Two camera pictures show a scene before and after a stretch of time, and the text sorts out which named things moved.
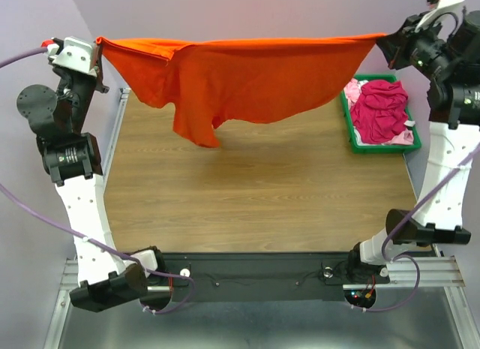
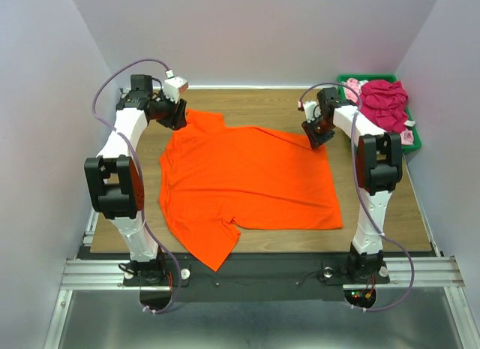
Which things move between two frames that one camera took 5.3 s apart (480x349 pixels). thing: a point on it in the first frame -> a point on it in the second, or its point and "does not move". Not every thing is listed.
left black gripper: (96, 81) -> (175, 121)
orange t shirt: (211, 84) -> (219, 178)
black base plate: (266, 276) does not move
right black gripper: (400, 43) -> (314, 139)
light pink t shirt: (352, 89) does not move
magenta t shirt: (379, 112) does not move
